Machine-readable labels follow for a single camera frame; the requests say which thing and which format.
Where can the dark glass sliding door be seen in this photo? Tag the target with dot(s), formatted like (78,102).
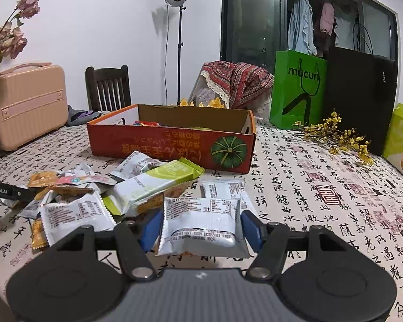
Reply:
(252,23)

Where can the orange cardboard box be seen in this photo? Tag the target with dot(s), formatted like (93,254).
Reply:
(161,144)

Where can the yellow artificial sunflowers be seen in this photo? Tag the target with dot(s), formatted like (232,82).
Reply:
(215,103)

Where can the hanging pink garment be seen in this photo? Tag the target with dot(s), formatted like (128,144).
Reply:
(326,20)

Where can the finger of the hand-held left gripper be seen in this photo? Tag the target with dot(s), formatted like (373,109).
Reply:
(20,192)

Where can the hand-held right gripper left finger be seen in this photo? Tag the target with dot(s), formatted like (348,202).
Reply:
(151,231)

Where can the pile of assorted snack packets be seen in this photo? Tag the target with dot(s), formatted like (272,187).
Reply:
(74,214)

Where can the hanging blue shirt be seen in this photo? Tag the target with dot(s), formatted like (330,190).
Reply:
(300,23)

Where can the grey pouch with purple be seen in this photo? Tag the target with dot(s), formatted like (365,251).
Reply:
(80,115)

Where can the green white snack packet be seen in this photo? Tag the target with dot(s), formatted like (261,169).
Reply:
(147,184)

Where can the black paper bag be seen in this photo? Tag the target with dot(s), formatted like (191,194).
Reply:
(356,100)

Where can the pink suitcase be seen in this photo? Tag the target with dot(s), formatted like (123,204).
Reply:
(23,104)

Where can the dark wooden chair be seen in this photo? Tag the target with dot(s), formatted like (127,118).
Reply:
(107,90)

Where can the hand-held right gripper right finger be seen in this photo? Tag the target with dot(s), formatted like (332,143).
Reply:
(252,231)

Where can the light green snack box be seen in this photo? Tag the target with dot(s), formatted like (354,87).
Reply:
(401,141)

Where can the pink artificial flowers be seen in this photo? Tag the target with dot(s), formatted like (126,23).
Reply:
(18,42)

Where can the hanging white garment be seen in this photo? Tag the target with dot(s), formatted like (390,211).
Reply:
(346,28)

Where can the yellow flower branch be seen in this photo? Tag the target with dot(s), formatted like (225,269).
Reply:
(339,134)

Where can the green paper bag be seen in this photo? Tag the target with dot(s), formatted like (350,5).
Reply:
(295,87)

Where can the red patterned cloth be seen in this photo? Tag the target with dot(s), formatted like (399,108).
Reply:
(241,80)

